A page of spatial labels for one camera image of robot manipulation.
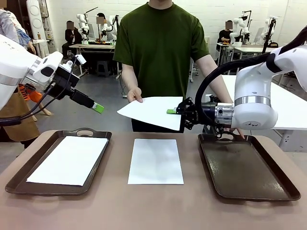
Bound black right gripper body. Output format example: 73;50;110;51
194;101;218;127

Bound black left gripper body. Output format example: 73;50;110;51
49;65;95;109

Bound person's left forearm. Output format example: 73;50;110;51
195;55;235;104

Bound person's right forearm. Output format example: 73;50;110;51
121;64;140;91

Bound person's right hand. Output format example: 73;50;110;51
127;86;144;104

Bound person's left hand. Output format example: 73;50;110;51
224;128;246;140

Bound black step stool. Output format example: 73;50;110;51
202;124;218;134

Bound grey plastic stool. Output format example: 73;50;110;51
96;60;110;77

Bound black trousers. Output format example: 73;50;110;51
131;117;185;133

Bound wooden background table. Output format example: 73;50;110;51
69;44;116;79

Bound person in green shirt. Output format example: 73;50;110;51
112;2;211;120

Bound brown apron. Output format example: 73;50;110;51
0;92;40;144

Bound white standing air conditioner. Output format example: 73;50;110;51
25;0;47;58

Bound brown plastic serving tray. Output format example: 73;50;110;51
198;132;301;201
5;127;113;196

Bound long white background table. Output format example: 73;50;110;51
217;42;276;77

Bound person in striped shirt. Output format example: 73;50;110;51
0;7;53;122

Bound white monitor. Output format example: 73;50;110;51
253;26;265;42

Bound black tripod pole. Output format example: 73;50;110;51
261;18;276;55

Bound person's neck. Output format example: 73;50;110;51
148;0;174;9

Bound black left arm cable bundle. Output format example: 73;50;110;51
0;57;80;127

